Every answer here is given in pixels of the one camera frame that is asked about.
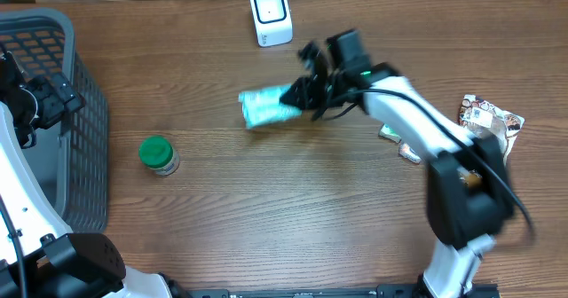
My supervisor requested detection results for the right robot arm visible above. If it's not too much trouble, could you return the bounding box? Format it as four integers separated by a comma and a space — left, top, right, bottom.
280, 29, 516, 297

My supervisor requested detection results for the grey plastic mesh basket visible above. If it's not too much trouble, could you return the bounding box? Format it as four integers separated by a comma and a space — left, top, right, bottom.
1, 8, 109, 232

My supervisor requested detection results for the green bottle cap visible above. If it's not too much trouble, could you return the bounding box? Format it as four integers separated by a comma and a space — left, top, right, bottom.
138, 136, 180, 176

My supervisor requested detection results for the beige snack pouch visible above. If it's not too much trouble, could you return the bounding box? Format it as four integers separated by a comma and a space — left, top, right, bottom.
458, 94, 525, 164

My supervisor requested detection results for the white barcode scanner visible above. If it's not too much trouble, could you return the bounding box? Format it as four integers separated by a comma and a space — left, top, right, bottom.
249, 0, 293, 47

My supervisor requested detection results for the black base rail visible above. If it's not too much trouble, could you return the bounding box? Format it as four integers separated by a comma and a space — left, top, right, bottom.
185, 282, 501, 298

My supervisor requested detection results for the teal wipes packet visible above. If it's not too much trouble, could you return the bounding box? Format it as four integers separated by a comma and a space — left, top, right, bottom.
238, 83, 302, 129

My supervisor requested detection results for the teal tissue pack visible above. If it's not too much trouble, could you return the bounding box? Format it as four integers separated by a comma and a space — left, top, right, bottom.
378, 124, 401, 144

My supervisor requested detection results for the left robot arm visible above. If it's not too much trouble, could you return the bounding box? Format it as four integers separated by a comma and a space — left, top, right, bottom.
1, 50, 187, 297

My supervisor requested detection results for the orange tissue pack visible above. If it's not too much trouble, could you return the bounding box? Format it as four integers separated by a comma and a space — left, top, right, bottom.
398, 143, 422, 164

